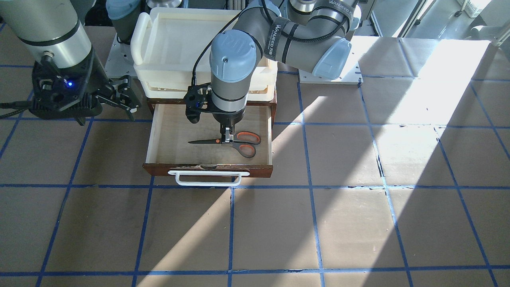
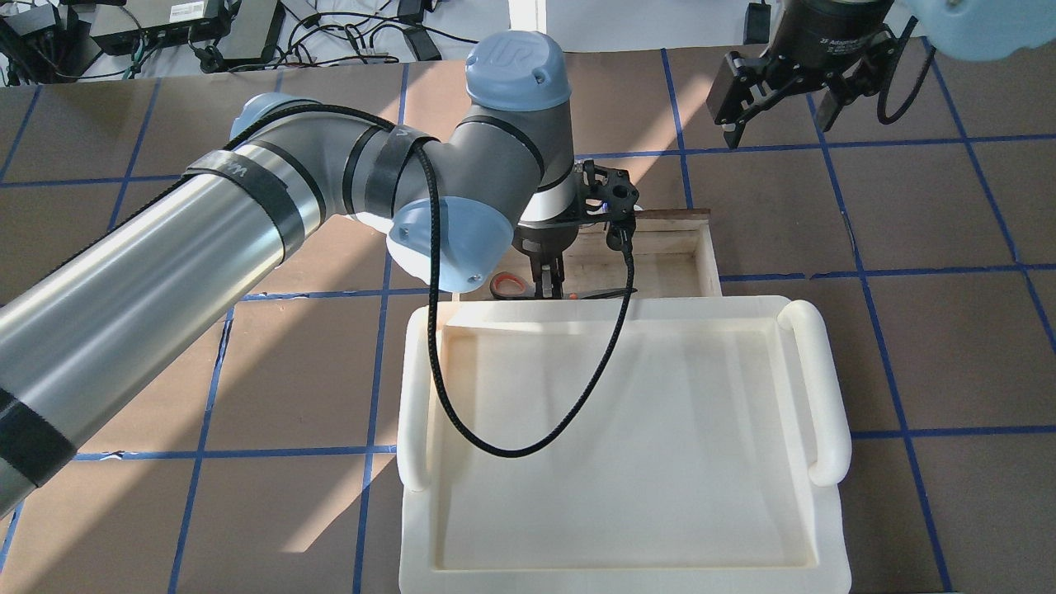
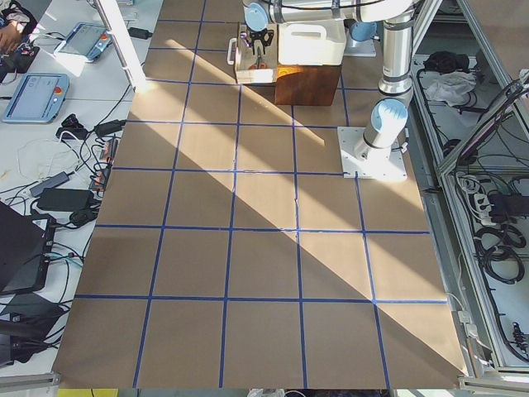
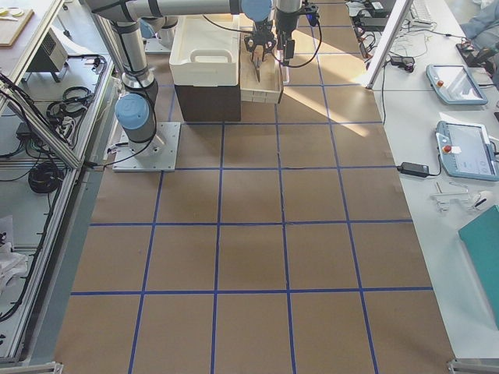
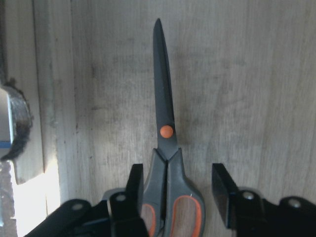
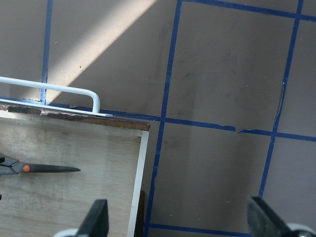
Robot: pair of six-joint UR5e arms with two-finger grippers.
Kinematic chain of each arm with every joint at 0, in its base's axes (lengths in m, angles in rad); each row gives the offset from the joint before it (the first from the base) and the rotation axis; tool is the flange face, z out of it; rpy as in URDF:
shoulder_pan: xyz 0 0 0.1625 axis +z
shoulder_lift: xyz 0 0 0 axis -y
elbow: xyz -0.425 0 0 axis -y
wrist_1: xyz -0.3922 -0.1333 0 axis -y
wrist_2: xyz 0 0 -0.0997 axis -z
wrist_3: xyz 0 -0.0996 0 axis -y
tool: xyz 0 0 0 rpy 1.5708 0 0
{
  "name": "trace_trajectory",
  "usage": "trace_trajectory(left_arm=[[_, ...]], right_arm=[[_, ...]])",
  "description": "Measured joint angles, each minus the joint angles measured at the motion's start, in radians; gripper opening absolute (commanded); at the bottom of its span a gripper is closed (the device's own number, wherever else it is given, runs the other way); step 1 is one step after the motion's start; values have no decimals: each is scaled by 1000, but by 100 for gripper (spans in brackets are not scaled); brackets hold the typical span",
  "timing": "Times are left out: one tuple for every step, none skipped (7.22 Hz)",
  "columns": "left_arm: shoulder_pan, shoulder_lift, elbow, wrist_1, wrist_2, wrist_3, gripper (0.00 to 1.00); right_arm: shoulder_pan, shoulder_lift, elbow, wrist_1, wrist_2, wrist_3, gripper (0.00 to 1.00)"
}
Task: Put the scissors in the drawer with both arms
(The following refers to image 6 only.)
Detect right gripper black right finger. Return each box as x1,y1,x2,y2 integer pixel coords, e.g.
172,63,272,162
247,197,293,237

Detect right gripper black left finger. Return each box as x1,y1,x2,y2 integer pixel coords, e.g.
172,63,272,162
77,199,109,237

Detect light wooden drawer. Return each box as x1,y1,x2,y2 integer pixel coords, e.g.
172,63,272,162
0,100,150,237

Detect grey orange scissors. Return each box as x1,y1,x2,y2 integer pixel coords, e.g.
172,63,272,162
0,154,80,176

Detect white drawer handle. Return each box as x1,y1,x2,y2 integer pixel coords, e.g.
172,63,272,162
0,77,113,117

